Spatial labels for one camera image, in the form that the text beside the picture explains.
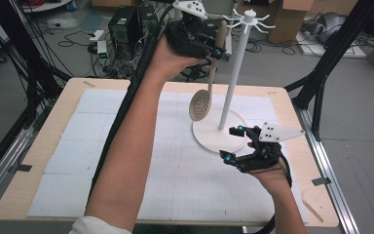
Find white hook stand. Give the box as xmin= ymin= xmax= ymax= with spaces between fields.
xmin=192 ymin=9 xmax=277 ymax=154

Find white sleeve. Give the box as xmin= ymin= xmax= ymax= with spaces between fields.
xmin=68 ymin=215 xmax=133 ymax=234

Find person's right hand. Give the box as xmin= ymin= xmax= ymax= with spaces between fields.
xmin=246 ymin=158 xmax=292 ymax=197

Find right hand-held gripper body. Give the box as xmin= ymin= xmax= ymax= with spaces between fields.
xmin=238 ymin=121 xmax=307 ymax=174

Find person's left hand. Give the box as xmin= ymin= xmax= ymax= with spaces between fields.
xmin=147 ymin=34 xmax=206 ymax=86

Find small black computer tower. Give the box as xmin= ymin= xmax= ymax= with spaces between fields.
xmin=137 ymin=4 xmax=161 ymax=52

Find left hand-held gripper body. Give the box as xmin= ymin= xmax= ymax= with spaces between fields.
xmin=165 ymin=0 xmax=218 ymax=59

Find white power strip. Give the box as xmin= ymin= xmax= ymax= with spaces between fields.
xmin=89 ymin=29 xmax=105 ymax=43

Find thin black cable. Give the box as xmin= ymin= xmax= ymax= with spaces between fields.
xmin=278 ymin=151 xmax=294 ymax=190

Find black frame post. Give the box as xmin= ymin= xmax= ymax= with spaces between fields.
xmin=284 ymin=0 xmax=374 ymax=141
xmin=0 ymin=0 xmax=73 ymax=131

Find aluminium rail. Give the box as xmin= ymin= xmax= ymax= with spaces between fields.
xmin=0 ymin=105 xmax=45 ymax=214
xmin=292 ymin=105 xmax=360 ymax=234

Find small white device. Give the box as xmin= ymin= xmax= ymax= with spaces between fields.
xmin=95 ymin=40 xmax=108 ymax=59

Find large black computer tower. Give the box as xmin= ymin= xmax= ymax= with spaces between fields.
xmin=107 ymin=5 xmax=141 ymax=60

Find beige slotted spoon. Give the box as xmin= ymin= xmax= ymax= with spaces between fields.
xmin=188 ymin=19 xmax=229 ymax=123

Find open cardboard box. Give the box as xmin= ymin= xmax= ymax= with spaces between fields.
xmin=267 ymin=0 xmax=315 ymax=45

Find grey headset device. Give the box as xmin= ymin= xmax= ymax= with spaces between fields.
xmin=301 ymin=12 xmax=348 ymax=45

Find black sleeved cable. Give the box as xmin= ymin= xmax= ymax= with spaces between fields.
xmin=87 ymin=5 xmax=174 ymax=204

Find white grid mat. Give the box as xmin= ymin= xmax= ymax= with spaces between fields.
xmin=27 ymin=88 xmax=309 ymax=224

